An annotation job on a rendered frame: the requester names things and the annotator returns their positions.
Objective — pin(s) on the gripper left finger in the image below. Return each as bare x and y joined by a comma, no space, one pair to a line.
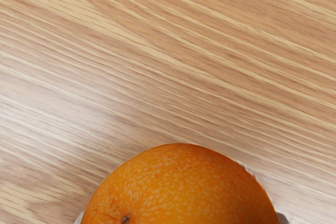
78,219

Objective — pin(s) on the orange fruit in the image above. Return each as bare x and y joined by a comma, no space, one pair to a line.
178,187

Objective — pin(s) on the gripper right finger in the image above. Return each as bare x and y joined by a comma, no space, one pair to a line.
281,217

